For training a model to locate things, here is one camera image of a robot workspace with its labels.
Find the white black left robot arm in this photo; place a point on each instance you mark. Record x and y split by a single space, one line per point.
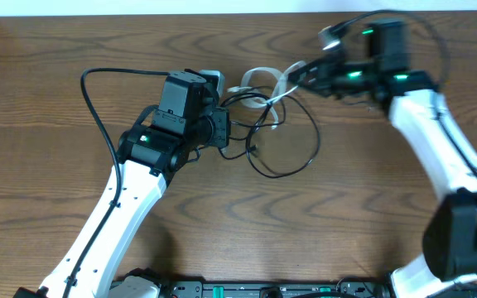
157 145

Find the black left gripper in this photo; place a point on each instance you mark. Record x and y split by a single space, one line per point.
222 127

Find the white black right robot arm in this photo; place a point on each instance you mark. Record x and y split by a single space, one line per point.
414 104

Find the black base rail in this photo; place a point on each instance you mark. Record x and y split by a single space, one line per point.
284 289

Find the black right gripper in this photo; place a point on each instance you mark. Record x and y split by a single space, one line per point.
325 69

